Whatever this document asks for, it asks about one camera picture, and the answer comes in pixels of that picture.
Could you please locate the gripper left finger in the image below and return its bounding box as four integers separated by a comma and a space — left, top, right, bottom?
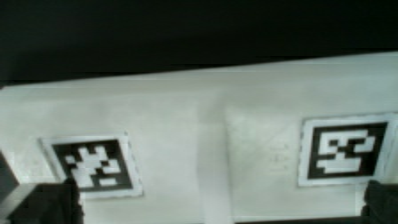
0, 178, 84, 224

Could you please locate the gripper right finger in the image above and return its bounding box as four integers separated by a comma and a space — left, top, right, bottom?
361, 180, 398, 224

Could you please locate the white cabinet body box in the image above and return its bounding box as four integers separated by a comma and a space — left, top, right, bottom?
0, 52, 398, 224

